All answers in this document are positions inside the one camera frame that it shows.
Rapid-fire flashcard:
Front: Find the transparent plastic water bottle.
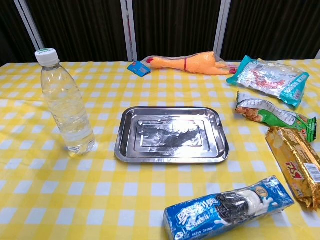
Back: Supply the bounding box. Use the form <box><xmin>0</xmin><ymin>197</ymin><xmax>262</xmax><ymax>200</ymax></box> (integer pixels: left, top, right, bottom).
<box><xmin>34</xmin><ymin>47</ymin><xmax>97</xmax><ymax>156</ymax></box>

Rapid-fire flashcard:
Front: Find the rectangular stainless steel tray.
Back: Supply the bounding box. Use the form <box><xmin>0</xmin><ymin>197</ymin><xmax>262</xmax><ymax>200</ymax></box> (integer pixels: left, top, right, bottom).
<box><xmin>114</xmin><ymin>106</ymin><xmax>230</xmax><ymax>165</ymax></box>

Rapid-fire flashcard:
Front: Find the small blue packet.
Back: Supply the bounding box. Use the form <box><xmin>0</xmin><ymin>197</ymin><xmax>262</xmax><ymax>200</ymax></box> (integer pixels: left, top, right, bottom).
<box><xmin>126</xmin><ymin>60</ymin><xmax>152</xmax><ymax>79</ymax></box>

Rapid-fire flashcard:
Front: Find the orange rubber chicken toy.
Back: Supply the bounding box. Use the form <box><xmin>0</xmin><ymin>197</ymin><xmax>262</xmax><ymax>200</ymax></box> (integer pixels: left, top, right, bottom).
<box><xmin>141</xmin><ymin>50</ymin><xmax>237</xmax><ymax>76</ymax></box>

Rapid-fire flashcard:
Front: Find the blue sandwich cookie pack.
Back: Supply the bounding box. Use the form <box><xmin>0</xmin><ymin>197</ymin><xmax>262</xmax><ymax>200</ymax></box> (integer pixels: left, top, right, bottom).
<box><xmin>163</xmin><ymin>175</ymin><xmax>295</xmax><ymax>240</ymax></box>

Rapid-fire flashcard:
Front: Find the green and silver snack packet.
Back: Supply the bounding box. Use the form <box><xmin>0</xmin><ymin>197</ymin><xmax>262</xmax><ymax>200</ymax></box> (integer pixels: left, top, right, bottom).
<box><xmin>234</xmin><ymin>91</ymin><xmax>318</xmax><ymax>143</ymax></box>

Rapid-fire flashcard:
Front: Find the yellow white checked tablecloth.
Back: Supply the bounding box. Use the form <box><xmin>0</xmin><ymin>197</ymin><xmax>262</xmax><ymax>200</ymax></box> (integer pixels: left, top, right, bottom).
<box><xmin>0</xmin><ymin>58</ymin><xmax>320</xmax><ymax>240</ymax></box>

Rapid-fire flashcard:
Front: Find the teal and silver snack bag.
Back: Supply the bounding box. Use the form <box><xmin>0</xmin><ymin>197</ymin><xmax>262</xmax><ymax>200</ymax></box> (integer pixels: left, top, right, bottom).
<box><xmin>226</xmin><ymin>55</ymin><xmax>310</xmax><ymax>110</ymax></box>

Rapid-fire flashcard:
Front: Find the black pleated curtain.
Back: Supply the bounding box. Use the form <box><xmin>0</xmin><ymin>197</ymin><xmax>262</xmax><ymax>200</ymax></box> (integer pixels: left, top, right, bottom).
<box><xmin>0</xmin><ymin>0</ymin><xmax>320</xmax><ymax>68</ymax></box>

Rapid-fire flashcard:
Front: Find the gold foil biscuit pack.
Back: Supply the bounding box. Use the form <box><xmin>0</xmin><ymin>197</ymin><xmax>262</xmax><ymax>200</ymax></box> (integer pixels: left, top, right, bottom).
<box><xmin>265</xmin><ymin>126</ymin><xmax>320</xmax><ymax>212</ymax></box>

